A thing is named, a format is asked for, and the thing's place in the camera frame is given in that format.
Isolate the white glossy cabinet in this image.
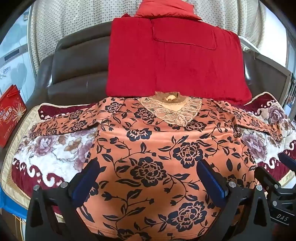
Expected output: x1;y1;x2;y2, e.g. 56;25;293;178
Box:
0;7;35;98

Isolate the floral printed blanket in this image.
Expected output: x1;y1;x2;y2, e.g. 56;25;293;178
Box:
0;92;296;218

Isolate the blue cloth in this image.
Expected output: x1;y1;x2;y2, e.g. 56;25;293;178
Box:
0;185;28;220

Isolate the red satin pillow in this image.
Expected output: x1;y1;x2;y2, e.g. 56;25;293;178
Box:
122;0;201;22

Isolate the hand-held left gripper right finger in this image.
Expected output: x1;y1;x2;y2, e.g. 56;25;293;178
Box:
196;159;272;241

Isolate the orange floral shirt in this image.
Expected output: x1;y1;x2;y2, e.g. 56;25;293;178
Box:
30;91;284;241

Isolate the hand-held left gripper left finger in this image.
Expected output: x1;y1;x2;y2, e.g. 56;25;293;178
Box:
26;159;102;241

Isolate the red folded blanket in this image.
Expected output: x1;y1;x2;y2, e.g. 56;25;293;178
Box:
106;17;253;105

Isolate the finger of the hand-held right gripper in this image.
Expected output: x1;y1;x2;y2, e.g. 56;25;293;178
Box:
254;166;281;193
278;152;296;172

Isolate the cream dotted curtain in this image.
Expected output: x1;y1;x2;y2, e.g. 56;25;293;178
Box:
28;0;287;72

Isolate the dark leather sofa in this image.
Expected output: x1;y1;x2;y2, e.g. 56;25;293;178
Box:
35;23;287;109

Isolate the red gift bag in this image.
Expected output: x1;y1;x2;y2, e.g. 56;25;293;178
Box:
0;85;28;149

